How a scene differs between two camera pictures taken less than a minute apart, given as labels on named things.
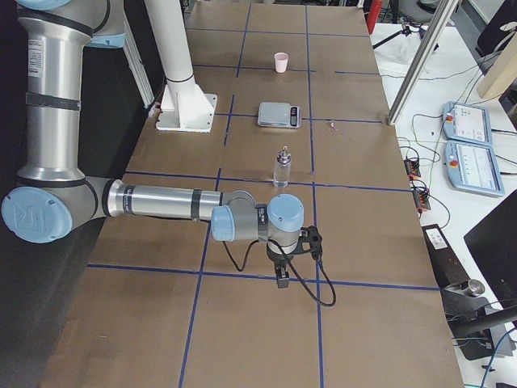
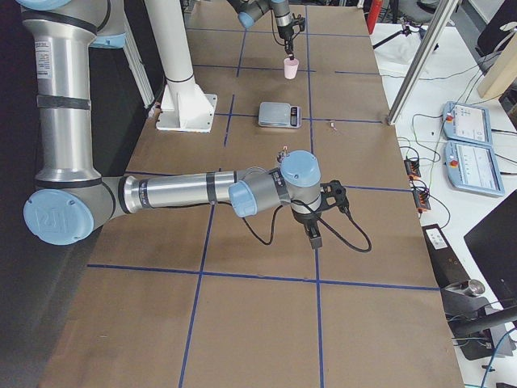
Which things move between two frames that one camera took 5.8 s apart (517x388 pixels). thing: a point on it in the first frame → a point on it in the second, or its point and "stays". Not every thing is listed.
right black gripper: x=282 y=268 → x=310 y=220
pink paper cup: x=281 y=60 → x=291 y=68
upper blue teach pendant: x=467 y=123 stays
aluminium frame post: x=440 y=18 stays
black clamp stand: x=479 y=334 stays
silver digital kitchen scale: x=279 y=115 stays
